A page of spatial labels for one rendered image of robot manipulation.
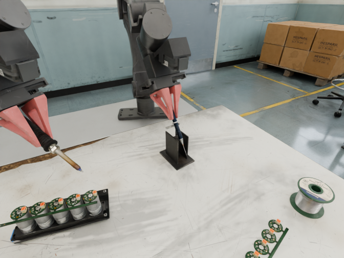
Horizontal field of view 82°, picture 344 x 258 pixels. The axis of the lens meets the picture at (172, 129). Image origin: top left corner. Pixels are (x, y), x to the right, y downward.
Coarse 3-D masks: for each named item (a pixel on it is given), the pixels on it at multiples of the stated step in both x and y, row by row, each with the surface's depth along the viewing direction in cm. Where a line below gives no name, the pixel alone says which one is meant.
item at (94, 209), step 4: (88, 196) 36; (96, 200) 36; (96, 204) 36; (100, 204) 38; (88, 208) 36; (92, 208) 36; (96, 208) 36; (100, 208) 38; (92, 212) 37; (96, 212) 37
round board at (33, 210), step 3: (36, 204) 34; (39, 204) 34; (33, 207) 34; (45, 207) 34; (30, 210) 33; (33, 210) 33; (36, 210) 33; (39, 210) 33; (42, 210) 33; (33, 213) 33; (36, 213) 33
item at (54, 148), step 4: (52, 144) 34; (48, 148) 34; (52, 148) 34; (56, 148) 34; (52, 152) 34; (56, 152) 34; (60, 152) 34; (60, 156) 34; (64, 156) 34; (64, 160) 34; (68, 160) 34; (72, 160) 34; (72, 164) 34; (76, 164) 34; (76, 168) 34
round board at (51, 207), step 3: (57, 198) 35; (51, 201) 35; (54, 201) 35; (57, 201) 35; (63, 201) 35; (51, 204) 34; (60, 204) 34; (48, 207) 34; (51, 207) 34; (54, 207) 34; (57, 207) 34
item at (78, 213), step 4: (72, 200) 35; (76, 204) 34; (80, 204) 35; (76, 208) 35; (80, 208) 36; (84, 208) 37; (72, 212) 35; (76, 212) 35; (80, 212) 36; (84, 212) 37; (76, 216) 36; (80, 216) 36
